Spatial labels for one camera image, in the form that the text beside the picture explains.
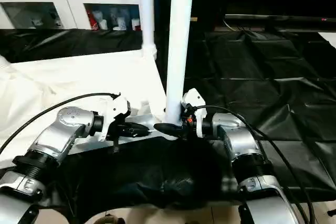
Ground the white plastic table top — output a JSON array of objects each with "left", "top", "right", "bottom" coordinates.
[{"left": 0, "top": 46, "right": 182, "bottom": 169}]

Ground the black plastic mat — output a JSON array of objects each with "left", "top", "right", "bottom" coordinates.
[{"left": 0, "top": 26, "right": 336, "bottom": 209}]

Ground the red white bottle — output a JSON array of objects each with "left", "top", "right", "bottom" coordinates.
[{"left": 87, "top": 10, "right": 100, "bottom": 30}]

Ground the white flat board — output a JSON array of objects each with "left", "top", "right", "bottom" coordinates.
[{"left": 317, "top": 31, "right": 336, "bottom": 46}]

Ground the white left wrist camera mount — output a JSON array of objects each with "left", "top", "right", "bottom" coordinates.
[{"left": 98, "top": 93, "right": 132, "bottom": 143}]

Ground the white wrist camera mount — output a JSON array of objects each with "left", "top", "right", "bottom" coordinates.
[
  {"left": 181, "top": 87, "right": 207, "bottom": 138},
  {"left": 98, "top": 93, "right": 132, "bottom": 143}
]

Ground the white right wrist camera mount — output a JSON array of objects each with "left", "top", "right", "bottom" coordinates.
[{"left": 181, "top": 87, "right": 207, "bottom": 138}]

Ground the black left wrist camera cable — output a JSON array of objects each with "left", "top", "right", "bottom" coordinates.
[{"left": 0, "top": 92, "right": 122, "bottom": 154}]

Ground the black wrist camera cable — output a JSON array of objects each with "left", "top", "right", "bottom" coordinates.
[
  {"left": 0, "top": 92, "right": 122, "bottom": 154},
  {"left": 193, "top": 104, "right": 314, "bottom": 224}
]

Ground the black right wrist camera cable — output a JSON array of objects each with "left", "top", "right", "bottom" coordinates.
[{"left": 193, "top": 104, "right": 314, "bottom": 224}]

